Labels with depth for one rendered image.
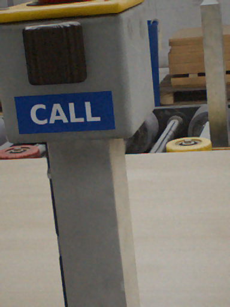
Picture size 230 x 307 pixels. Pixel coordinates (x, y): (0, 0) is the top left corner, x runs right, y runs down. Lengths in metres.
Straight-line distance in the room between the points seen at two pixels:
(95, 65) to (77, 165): 0.06
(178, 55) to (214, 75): 4.85
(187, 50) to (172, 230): 5.38
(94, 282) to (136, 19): 0.15
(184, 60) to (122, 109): 5.97
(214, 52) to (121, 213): 1.08
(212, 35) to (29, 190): 0.49
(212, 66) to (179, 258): 0.67
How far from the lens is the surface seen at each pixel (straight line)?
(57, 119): 0.41
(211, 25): 1.51
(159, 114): 2.09
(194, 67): 6.37
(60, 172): 0.44
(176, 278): 0.87
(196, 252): 0.93
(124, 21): 0.40
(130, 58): 0.41
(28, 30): 0.40
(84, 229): 0.45
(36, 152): 1.47
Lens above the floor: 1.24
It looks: 14 degrees down
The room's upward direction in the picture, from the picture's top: 6 degrees counter-clockwise
